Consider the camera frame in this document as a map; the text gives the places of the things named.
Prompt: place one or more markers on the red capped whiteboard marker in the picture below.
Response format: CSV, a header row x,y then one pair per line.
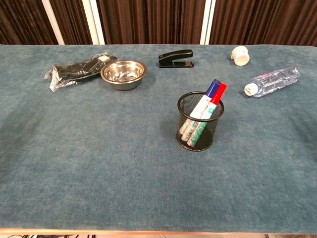
x,y
220,93

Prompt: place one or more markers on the clear plastic water bottle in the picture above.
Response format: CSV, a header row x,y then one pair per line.
x,y
275,79

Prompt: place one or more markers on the blue cap whiteboard marker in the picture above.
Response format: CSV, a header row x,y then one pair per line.
x,y
218,80

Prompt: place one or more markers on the black item in plastic bag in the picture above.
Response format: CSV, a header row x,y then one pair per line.
x,y
71,70

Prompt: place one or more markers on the small white ceramic cup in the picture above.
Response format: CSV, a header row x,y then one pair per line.
x,y
240,57

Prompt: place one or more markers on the black mesh pen cup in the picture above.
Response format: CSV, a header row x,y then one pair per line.
x,y
210,134

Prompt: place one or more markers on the black stapler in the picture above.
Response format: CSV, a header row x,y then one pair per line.
x,y
174,55

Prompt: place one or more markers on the white partition post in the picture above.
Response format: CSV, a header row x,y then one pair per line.
x,y
53,22
94,22
207,22

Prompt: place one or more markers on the brown pleated curtain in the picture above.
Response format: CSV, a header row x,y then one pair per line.
x,y
151,22

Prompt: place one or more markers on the stainless steel bowl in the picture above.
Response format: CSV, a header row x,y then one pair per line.
x,y
123,74

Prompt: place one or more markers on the blue velvet tablecloth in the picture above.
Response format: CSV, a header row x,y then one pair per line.
x,y
99,161

